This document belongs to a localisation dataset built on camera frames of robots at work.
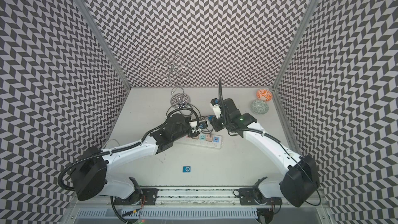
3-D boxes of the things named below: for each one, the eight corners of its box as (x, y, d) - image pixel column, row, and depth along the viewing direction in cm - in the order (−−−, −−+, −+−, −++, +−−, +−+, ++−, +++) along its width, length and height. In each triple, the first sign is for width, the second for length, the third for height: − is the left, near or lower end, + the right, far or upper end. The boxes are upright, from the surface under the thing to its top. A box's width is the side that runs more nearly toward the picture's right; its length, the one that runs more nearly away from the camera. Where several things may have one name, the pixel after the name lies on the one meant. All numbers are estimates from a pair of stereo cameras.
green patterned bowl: (252, 114, 105) (254, 110, 101) (250, 104, 110) (251, 99, 106) (267, 114, 105) (269, 110, 101) (264, 104, 110) (266, 99, 106)
